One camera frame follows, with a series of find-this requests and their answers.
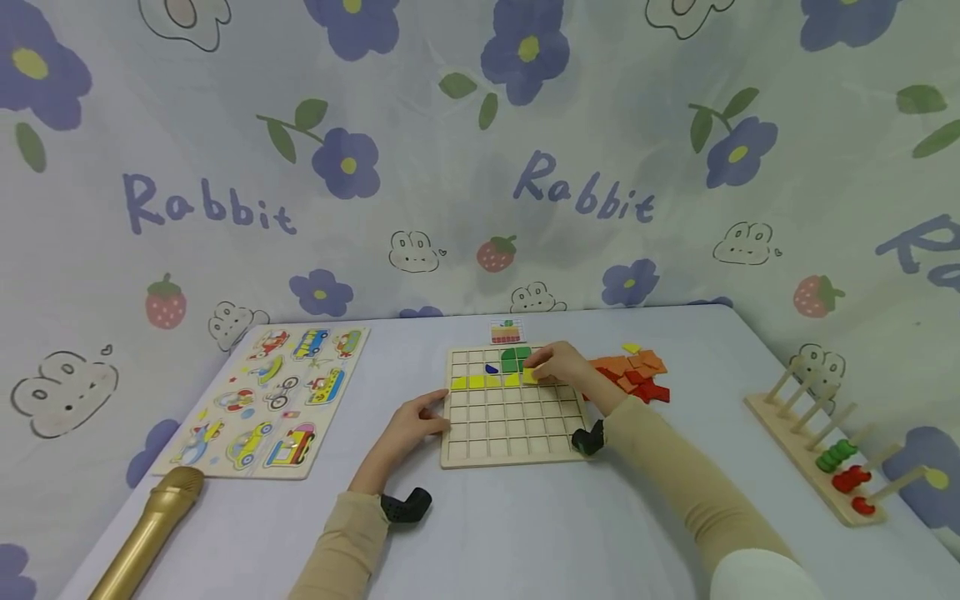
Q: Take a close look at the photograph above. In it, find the person's left forearm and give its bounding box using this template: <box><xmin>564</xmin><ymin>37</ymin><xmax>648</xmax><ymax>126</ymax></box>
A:
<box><xmin>287</xmin><ymin>490</ymin><xmax>393</xmax><ymax>600</ymax></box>

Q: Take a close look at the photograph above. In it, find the person's right hand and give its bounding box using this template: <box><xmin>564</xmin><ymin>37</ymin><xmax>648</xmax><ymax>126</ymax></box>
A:
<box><xmin>527</xmin><ymin>341</ymin><xmax>631</xmax><ymax>418</ymax></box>

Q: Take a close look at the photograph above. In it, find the green bead stack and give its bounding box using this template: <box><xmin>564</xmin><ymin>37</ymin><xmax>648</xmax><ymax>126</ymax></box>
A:
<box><xmin>815</xmin><ymin>439</ymin><xmax>858</xmax><ymax>473</ymax></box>

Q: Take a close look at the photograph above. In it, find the black wrist band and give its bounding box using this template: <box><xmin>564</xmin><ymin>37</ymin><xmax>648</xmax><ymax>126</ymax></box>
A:
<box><xmin>570</xmin><ymin>418</ymin><xmax>607</xmax><ymax>458</ymax></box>
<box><xmin>380</xmin><ymin>487</ymin><xmax>434</xmax><ymax>526</ymax></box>

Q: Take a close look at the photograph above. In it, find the wooden grid board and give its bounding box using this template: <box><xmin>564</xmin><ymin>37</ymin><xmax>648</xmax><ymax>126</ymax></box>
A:
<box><xmin>440</xmin><ymin>345</ymin><xmax>595</xmax><ymax>470</ymax></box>

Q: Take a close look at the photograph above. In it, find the person's left hand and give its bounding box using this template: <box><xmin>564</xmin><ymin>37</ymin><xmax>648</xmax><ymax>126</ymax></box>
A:
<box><xmin>349</xmin><ymin>388</ymin><xmax>453</xmax><ymax>498</ymax></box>

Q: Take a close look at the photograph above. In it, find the wooden vehicle puzzle board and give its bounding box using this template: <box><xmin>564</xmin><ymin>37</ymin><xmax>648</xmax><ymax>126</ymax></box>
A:
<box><xmin>152</xmin><ymin>326</ymin><xmax>371</xmax><ymax>481</ymax></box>

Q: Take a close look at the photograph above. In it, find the gold microphone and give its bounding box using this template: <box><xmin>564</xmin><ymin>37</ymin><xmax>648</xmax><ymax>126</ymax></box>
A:
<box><xmin>87</xmin><ymin>466</ymin><xmax>206</xmax><ymax>600</ymax></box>

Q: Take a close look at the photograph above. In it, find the pile of orange red tiles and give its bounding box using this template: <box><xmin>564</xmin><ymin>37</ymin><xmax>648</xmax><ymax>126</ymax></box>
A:
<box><xmin>583</xmin><ymin>348</ymin><xmax>672</xmax><ymax>406</ymax></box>

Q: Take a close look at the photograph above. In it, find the wooden peg rack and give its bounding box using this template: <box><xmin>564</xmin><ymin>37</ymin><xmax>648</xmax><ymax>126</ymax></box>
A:
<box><xmin>742</xmin><ymin>357</ymin><xmax>933</xmax><ymax>528</ymax></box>

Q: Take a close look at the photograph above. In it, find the person's right forearm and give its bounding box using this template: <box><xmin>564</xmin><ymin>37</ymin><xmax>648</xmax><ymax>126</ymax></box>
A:
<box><xmin>603</xmin><ymin>395</ymin><xmax>828</xmax><ymax>600</ymax></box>

